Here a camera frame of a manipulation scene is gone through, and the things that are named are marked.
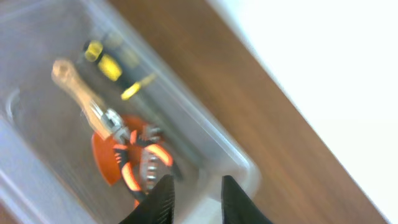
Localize orange scraper with wooden handle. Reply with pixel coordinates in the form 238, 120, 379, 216
52, 59, 145, 185

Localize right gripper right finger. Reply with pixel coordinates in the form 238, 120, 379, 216
221, 175, 273, 224

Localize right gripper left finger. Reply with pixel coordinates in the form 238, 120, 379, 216
119, 174, 175, 224

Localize clear plastic storage box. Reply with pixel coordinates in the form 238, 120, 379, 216
1, 1, 260, 223

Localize long-nose pliers orange-black handles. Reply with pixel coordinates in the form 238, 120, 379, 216
91, 106, 183, 206

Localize file with yellow-black handle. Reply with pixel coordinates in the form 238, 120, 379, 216
81, 30, 200, 166

